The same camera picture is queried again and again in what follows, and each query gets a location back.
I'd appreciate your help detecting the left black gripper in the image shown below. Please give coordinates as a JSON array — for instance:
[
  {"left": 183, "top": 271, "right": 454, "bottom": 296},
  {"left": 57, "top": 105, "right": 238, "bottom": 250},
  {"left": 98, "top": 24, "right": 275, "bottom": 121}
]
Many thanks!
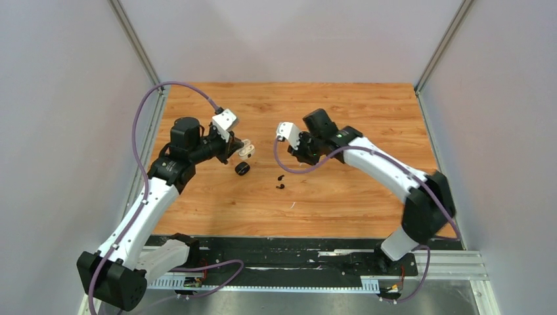
[{"left": 189, "top": 125, "right": 243, "bottom": 164}]

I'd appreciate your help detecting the white earbud charging case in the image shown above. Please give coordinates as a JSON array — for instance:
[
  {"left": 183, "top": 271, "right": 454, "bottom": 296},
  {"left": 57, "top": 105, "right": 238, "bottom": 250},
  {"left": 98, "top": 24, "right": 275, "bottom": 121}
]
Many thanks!
[{"left": 237, "top": 139, "right": 255, "bottom": 160}]

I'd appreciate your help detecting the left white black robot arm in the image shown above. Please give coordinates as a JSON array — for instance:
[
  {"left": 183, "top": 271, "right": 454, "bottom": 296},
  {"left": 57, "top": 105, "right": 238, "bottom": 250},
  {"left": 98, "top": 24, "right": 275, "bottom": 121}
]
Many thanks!
[{"left": 77, "top": 111, "right": 245, "bottom": 314}]

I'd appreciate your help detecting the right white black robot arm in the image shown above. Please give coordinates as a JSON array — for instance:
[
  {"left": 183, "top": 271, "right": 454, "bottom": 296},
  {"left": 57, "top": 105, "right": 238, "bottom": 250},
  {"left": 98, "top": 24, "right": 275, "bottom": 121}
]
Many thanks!
[{"left": 275, "top": 108, "right": 460, "bottom": 274}]

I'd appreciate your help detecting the black earbud charging case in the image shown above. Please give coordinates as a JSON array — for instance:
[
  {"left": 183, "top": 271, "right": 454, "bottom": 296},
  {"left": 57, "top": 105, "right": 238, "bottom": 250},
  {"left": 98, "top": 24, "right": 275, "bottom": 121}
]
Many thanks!
[{"left": 234, "top": 161, "right": 251, "bottom": 176}]

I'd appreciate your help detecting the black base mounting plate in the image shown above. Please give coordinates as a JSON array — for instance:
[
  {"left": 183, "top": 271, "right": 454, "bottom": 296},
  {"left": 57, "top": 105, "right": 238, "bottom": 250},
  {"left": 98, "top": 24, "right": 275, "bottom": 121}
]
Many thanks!
[{"left": 150, "top": 235, "right": 465, "bottom": 289}]

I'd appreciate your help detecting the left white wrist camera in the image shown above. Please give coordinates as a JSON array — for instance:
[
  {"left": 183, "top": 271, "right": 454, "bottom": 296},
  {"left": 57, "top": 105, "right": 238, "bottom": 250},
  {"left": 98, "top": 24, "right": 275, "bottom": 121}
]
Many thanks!
[{"left": 212, "top": 108, "right": 239, "bottom": 142}]

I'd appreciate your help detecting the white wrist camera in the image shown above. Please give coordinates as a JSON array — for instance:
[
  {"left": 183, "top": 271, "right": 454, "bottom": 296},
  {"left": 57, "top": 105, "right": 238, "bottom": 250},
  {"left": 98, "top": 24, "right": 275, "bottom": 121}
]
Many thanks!
[
  {"left": 276, "top": 121, "right": 301, "bottom": 150},
  {"left": 212, "top": 108, "right": 239, "bottom": 142}
]

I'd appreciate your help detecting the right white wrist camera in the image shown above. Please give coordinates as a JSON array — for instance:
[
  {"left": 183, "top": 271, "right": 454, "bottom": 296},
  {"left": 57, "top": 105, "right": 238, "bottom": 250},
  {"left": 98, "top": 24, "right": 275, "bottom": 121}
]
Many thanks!
[{"left": 276, "top": 121, "right": 301, "bottom": 150}]

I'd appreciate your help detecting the left aluminium frame post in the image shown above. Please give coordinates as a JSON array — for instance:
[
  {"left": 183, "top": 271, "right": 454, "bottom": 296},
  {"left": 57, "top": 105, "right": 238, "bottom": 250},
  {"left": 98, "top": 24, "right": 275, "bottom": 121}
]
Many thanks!
[{"left": 108, "top": 0, "right": 165, "bottom": 93}]

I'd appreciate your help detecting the aluminium frame post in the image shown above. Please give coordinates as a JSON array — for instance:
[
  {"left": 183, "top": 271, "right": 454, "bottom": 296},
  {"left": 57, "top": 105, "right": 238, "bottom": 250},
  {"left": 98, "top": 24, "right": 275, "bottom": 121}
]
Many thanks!
[
  {"left": 108, "top": 0, "right": 165, "bottom": 93},
  {"left": 414, "top": 0, "right": 476, "bottom": 96}
]

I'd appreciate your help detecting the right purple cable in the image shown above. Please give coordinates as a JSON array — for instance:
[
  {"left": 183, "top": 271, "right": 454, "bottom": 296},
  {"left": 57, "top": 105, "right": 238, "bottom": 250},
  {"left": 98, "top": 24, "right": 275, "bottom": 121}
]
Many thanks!
[{"left": 273, "top": 136, "right": 461, "bottom": 304}]

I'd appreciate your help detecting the slotted grey cable duct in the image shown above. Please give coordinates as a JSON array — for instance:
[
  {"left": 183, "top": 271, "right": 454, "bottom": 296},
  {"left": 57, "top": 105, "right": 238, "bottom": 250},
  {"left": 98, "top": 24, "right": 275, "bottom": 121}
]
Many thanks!
[{"left": 106, "top": 276, "right": 380, "bottom": 294}]

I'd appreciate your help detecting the right aluminium frame post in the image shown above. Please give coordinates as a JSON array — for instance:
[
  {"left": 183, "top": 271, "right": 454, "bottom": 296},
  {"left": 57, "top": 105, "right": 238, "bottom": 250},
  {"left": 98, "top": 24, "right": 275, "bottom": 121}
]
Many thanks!
[{"left": 414, "top": 0, "right": 476, "bottom": 96}]

